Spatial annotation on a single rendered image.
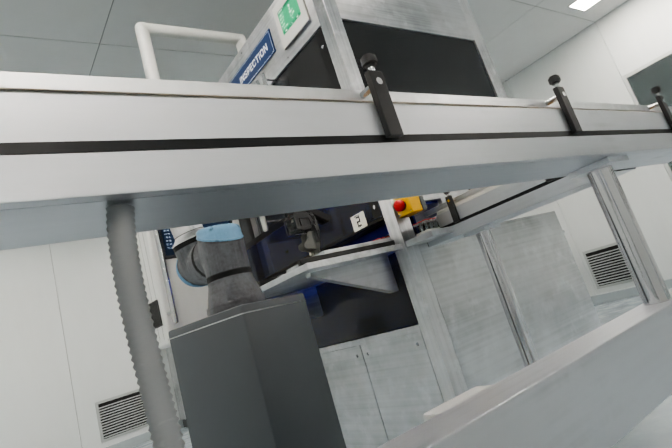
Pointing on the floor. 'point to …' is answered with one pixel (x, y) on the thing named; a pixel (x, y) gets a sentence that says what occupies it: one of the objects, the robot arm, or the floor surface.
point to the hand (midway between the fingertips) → (317, 254)
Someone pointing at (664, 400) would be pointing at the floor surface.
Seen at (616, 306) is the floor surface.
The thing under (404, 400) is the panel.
